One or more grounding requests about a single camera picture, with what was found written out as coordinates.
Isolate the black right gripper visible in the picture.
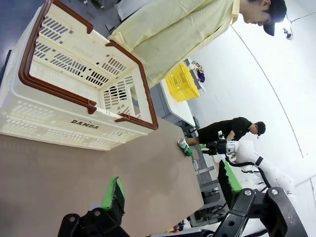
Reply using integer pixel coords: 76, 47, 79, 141
200, 139, 228, 156

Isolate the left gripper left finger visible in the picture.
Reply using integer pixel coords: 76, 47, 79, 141
58, 176, 130, 237

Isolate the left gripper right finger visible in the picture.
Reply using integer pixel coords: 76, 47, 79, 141
214, 159, 309, 237

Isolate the yellow plastic basket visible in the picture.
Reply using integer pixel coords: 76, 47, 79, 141
164, 62, 201, 102

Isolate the cream plastic shopping basket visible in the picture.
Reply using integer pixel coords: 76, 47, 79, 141
0, 0, 158, 152

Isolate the person in black shirt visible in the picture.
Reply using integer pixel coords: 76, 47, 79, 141
184, 117, 267, 147

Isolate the white side table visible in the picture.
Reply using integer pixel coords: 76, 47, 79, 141
159, 58, 197, 129

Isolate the person in yellow shirt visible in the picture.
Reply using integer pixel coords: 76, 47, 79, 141
108, 0, 287, 88

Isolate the black cap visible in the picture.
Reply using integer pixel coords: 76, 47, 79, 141
263, 0, 287, 37

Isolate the grey metal table frame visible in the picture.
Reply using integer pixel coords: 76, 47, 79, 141
189, 145, 230, 228

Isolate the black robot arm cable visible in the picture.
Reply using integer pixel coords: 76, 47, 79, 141
226, 155, 275, 191

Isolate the brown basket handle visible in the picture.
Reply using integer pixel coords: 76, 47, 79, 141
18, 0, 97, 115
105, 40, 159, 130

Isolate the hanging camera device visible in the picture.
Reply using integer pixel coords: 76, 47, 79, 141
282, 26, 295, 40

